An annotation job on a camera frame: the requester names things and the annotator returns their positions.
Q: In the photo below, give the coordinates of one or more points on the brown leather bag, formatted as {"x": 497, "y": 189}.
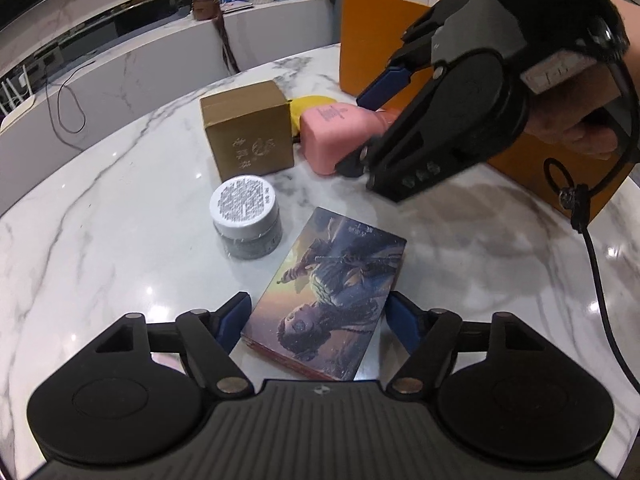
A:
{"x": 210, "y": 10}

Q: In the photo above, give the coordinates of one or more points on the illustrated box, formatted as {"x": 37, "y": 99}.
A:
{"x": 318, "y": 314}

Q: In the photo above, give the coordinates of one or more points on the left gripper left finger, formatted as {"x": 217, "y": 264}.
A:
{"x": 208, "y": 338}

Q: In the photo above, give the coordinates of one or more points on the white wifi router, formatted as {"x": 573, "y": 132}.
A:
{"x": 18, "y": 102}

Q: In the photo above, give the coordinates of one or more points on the yellow object behind bottle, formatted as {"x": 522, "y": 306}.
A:
{"x": 298, "y": 107}

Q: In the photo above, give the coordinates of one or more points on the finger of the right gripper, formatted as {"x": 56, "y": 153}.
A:
{"x": 384, "y": 87}
{"x": 356, "y": 163}

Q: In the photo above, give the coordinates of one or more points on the brown cardboard box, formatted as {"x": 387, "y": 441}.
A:
{"x": 249, "y": 130}

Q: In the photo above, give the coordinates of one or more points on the orange white storage box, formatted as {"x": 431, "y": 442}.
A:
{"x": 372, "y": 32}

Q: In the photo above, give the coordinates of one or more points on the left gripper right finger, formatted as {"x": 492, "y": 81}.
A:
{"x": 429, "y": 337}

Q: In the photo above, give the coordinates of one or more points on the pink pump bottle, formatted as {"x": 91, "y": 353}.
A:
{"x": 330, "y": 132}

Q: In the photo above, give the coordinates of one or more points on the small grey cream jar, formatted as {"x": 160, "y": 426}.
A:
{"x": 246, "y": 215}

